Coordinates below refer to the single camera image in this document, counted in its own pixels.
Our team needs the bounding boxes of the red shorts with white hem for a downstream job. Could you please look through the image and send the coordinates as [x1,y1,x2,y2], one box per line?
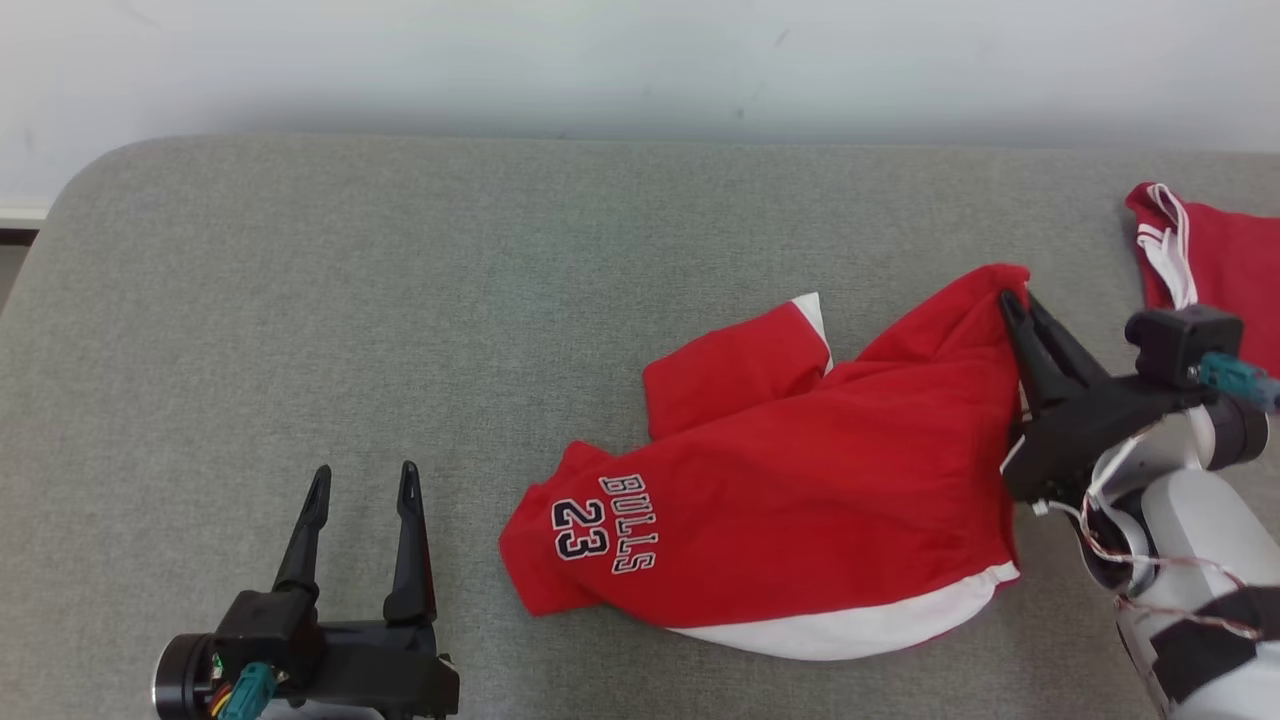
[498,262,1037,663]

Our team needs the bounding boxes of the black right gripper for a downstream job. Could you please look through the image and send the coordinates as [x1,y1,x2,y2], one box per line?
[998,290,1217,507]

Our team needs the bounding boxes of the teal cable connector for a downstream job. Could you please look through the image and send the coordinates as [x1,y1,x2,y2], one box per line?
[1195,352,1280,412]
[215,662,280,720]

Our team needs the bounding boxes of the thin red white wire bundle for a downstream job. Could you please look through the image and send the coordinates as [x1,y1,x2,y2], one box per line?
[1035,430,1263,643]

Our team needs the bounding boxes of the teal right cable connector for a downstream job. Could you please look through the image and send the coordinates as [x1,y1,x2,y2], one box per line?
[1195,352,1280,412]

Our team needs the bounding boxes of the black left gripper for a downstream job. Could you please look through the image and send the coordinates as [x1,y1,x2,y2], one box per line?
[152,460,462,720]

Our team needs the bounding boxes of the teal left cable connector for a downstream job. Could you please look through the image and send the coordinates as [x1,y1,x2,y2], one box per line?
[215,662,280,720]

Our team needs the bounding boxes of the red basketball jersey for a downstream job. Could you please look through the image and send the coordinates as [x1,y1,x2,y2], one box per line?
[1125,182,1280,377]

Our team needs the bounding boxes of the grey fabric sofa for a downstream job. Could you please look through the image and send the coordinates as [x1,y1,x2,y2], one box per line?
[0,135,1280,720]

